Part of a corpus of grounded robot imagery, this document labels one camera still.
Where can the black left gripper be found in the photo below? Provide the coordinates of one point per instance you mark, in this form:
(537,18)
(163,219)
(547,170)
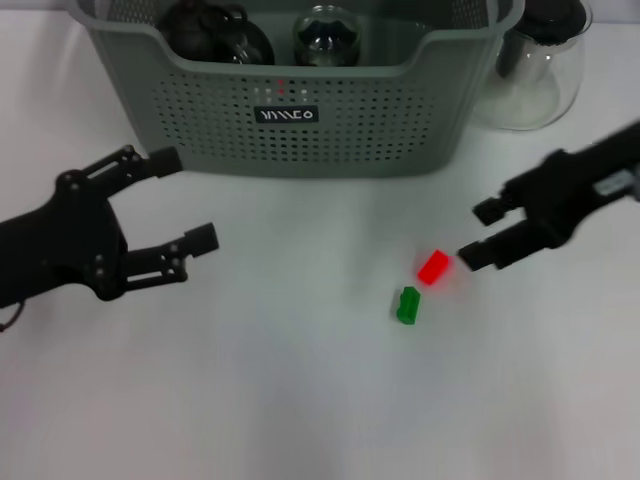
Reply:
(65,240)

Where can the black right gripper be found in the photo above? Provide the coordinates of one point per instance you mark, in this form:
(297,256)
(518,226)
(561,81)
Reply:
(565,195)

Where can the grey-green perforated storage bin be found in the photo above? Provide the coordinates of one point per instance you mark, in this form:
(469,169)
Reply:
(300,145)

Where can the bright red rectangular brick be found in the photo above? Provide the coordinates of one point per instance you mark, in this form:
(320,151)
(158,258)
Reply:
(434,267)

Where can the green toy brick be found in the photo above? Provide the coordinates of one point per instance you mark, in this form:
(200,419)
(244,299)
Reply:
(409,306)

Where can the glass carafe black lid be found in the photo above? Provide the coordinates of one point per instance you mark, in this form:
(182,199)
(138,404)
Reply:
(530,90)

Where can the dark clay teapot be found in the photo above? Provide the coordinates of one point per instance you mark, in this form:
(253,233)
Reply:
(187,32)

